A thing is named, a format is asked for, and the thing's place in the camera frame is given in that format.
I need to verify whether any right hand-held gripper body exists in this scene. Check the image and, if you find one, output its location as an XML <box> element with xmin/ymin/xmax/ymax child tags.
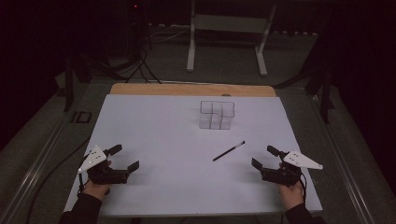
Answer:
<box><xmin>261</xmin><ymin>149</ymin><xmax>324</xmax><ymax>188</ymax></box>

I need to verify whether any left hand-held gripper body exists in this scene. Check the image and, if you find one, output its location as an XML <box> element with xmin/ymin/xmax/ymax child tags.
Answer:
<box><xmin>78</xmin><ymin>144</ymin><xmax>130</xmax><ymax>185</ymax></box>

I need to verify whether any black pen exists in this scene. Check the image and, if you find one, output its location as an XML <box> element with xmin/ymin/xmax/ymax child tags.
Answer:
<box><xmin>212</xmin><ymin>140</ymin><xmax>246</xmax><ymax>162</ymax></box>

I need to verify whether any clear acrylic organizer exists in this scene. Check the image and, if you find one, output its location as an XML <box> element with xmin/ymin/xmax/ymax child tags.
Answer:
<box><xmin>199</xmin><ymin>100</ymin><xmax>235</xmax><ymax>131</ymax></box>

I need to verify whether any person's left hand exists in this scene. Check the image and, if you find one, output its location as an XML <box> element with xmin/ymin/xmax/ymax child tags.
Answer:
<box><xmin>82</xmin><ymin>179</ymin><xmax>111</xmax><ymax>202</ymax></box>

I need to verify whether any person's right hand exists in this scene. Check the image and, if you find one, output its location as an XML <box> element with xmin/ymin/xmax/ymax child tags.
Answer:
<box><xmin>277</xmin><ymin>180</ymin><xmax>304</xmax><ymax>211</ymax></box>

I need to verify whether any white table cover sheet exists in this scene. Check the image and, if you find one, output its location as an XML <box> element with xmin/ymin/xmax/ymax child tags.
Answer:
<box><xmin>63</xmin><ymin>93</ymin><xmax>323</xmax><ymax>217</ymax></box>

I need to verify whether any black metal stand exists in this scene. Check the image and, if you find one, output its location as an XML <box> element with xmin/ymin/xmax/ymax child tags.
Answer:
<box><xmin>319</xmin><ymin>66</ymin><xmax>336</xmax><ymax>124</ymax></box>
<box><xmin>64</xmin><ymin>52</ymin><xmax>77</xmax><ymax>112</ymax></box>

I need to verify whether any white metal stand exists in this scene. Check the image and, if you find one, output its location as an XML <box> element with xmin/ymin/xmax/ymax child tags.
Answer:
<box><xmin>186</xmin><ymin>0</ymin><xmax>277</xmax><ymax>77</ymax></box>

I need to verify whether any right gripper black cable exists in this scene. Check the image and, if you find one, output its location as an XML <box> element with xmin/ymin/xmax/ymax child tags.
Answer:
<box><xmin>298</xmin><ymin>172</ymin><xmax>308</xmax><ymax>203</ymax></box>

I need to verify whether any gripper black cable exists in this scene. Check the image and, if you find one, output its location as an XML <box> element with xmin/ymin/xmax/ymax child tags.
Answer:
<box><xmin>77</xmin><ymin>155</ymin><xmax>92</xmax><ymax>196</ymax></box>
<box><xmin>298</xmin><ymin>172</ymin><xmax>308</xmax><ymax>203</ymax></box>

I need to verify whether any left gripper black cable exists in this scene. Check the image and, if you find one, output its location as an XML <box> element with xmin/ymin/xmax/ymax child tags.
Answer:
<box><xmin>77</xmin><ymin>155</ymin><xmax>92</xmax><ymax>196</ymax></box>

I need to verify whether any black floor cable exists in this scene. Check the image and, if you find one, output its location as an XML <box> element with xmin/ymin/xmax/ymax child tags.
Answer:
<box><xmin>26</xmin><ymin>136</ymin><xmax>92</xmax><ymax>224</ymax></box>

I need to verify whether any metal rail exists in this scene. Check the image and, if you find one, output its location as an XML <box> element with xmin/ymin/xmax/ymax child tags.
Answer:
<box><xmin>0</xmin><ymin>92</ymin><xmax>92</xmax><ymax>224</ymax></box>
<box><xmin>307</xmin><ymin>92</ymin><xmax>376</xmax><ymax>224</ymax></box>

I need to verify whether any black cable bundle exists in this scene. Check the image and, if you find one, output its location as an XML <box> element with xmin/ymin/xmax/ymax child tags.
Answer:
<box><xmin>90</xmin><ymin>0</ymin><xmax>163</xmax><ymax>85</ymax></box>

